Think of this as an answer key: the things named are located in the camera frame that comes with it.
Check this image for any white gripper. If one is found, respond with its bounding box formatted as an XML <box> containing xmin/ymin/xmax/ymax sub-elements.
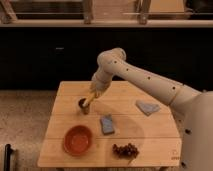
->
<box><xmin>90</xmin><ymin>72</ymin><xmax>112</xmax><ymax>98</ymax></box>

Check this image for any yellow banana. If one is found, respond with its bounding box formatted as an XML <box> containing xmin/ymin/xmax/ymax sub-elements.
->
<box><xmin>82</xmin><ymin>94</ymin><xmax>95</xmax><ymax>107</ymax></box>

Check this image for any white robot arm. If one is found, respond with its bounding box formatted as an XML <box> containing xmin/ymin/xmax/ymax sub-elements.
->
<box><xmin>91</xmin><ymin>48</ymin><xmax>213</xmax><ymax>171</ymax></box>

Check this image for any red bowl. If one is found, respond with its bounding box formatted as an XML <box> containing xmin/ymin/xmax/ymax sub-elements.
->
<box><xmin>63</xmin><ymin>125</ymin><xmax>93</xmax><ymax>156</ymax></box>

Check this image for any dark small cup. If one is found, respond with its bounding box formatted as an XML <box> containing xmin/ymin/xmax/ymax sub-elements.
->
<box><xmin>78</xmin><ymin>98</ymin><xmax>90</xmax><ymax>115</ymax></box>

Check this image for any blue sponge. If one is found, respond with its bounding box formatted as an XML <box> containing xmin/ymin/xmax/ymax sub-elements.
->
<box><xmin>100</xmin><ymin>115</ymin><xmax>115</xmax><ymax>135</ymax></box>

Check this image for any wooden table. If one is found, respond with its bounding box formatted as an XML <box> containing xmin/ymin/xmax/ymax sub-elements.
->
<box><xmin>38</xmin><ymin>81</ymin><xmax>181</xmax><ymax>168</ymax></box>

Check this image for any grey folded cloth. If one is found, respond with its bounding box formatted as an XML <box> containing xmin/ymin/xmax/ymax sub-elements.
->
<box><xmin>136</xmin><ymin>100</ymin><xmax>160</xmax><ymax>116</ymax></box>

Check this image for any bunch of dark grapes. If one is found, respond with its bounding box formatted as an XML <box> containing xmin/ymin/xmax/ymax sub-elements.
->
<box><xmin>112</xmin><ymin>143</ymin><xmax>139</xmax><ymax>162</ymax></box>

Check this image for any black object at floor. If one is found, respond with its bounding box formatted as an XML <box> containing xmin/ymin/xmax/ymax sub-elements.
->
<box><xmin>3</xmin><ymin>144</ymin><xmax>15</xmax><ymax>171</ymax></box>

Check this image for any wooden shelf rail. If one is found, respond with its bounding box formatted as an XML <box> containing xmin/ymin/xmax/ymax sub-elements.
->
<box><xmin>0</xmin><ymin>0</ymin><xmax>213</xmax><ymax>28</ymax></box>

